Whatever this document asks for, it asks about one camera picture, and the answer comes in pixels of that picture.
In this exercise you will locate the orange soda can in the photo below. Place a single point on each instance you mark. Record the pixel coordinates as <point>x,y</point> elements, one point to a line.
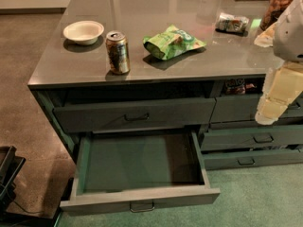
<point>118,52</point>

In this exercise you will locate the glass jar of snacks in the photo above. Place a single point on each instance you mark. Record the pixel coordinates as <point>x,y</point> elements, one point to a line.
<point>274,10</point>

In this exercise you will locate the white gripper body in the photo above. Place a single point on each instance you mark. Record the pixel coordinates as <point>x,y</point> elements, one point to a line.
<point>290,37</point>

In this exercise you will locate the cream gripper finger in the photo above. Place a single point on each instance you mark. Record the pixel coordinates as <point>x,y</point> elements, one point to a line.
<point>265,38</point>
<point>268,112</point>

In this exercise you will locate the black equipment on floor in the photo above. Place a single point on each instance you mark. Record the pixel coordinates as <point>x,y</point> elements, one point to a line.
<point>10,166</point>

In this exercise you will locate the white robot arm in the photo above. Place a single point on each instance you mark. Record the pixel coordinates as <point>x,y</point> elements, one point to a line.
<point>288,40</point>

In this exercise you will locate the green chip bag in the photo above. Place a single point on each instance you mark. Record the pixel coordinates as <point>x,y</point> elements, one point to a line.
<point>171,43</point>

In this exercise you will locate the white paper bowl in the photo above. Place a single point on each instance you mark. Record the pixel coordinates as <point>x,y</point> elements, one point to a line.
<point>83,32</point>

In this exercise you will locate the top left drawer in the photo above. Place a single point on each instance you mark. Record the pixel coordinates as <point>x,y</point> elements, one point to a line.
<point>134,115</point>

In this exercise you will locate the open middle left drawer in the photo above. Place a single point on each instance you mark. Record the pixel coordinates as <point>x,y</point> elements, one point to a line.
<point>139,172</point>

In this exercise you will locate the snack bags in shelf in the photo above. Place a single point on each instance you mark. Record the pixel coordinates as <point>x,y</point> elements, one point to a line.
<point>242,86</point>

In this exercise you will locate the small silver snack packet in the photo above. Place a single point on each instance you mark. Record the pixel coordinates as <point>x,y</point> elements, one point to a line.
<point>231,23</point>

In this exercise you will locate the top right drawer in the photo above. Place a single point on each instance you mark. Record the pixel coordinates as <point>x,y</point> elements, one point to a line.
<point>244,107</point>

